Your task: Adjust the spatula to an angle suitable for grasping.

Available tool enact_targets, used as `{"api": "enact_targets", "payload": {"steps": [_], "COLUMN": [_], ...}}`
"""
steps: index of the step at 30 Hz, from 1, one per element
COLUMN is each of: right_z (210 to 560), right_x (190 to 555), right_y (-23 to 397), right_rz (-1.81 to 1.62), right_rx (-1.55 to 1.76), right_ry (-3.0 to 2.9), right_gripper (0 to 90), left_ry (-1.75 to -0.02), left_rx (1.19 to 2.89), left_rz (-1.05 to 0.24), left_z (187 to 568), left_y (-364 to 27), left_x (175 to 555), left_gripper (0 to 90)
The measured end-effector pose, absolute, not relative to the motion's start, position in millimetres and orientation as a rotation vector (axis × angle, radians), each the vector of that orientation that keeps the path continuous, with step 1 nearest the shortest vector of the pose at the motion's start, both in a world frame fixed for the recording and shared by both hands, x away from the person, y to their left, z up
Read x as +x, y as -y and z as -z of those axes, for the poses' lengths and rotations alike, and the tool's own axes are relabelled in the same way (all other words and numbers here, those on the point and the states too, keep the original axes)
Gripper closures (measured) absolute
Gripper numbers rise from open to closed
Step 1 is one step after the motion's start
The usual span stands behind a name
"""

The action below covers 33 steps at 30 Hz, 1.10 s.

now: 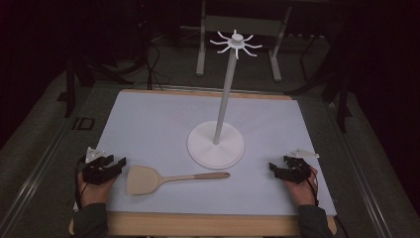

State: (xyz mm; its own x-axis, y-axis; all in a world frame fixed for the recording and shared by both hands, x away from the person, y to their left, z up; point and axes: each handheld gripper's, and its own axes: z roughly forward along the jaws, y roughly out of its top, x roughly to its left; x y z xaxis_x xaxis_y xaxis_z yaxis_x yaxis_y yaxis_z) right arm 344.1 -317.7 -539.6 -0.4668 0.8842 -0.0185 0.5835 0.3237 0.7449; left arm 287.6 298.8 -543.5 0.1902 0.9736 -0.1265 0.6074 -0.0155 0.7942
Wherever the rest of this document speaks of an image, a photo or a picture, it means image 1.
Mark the white hook stand rack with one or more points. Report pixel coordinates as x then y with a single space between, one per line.
216 148

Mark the person's left hand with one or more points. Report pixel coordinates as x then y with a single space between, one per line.
95 193

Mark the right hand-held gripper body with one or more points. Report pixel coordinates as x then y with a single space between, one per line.
297 172

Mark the person's right hand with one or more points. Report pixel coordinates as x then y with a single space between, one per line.
302 193

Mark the pale blue table mat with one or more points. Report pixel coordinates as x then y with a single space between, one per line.
165 132

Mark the black tripod stand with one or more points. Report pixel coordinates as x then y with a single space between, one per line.
99 71

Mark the black stand legs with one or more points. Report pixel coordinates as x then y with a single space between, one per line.
330 89

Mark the beige spatula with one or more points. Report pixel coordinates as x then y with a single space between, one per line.
145 180

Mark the grey metal stand frame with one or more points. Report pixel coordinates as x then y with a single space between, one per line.
244 24

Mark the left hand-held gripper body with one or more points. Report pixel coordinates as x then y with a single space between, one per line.
97 173

